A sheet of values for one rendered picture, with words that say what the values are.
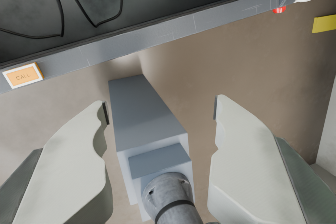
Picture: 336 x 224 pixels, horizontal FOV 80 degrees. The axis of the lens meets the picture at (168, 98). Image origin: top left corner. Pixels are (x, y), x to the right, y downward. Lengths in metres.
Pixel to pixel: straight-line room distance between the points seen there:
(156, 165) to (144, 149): 0.08
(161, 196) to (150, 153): 0.15
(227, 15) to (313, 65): 1.87
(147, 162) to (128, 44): 0.38
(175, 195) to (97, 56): 0.40
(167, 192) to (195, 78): 1.09
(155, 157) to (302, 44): 1.73
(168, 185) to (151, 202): 0.06
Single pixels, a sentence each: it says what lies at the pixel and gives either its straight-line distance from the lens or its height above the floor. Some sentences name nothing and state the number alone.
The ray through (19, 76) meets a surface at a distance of 0.42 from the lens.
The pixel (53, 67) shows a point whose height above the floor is 0.95.
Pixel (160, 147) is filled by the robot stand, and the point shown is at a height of 0.80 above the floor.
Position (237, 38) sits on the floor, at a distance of 1.66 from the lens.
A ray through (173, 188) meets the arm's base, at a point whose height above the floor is 0.95.
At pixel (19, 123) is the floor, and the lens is 1.58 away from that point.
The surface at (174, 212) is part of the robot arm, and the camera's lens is 0.56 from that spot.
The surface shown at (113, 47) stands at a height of 0.95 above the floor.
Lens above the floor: 1.35
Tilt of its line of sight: 63 degrees down
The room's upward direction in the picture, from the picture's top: 140 degrees clockwise
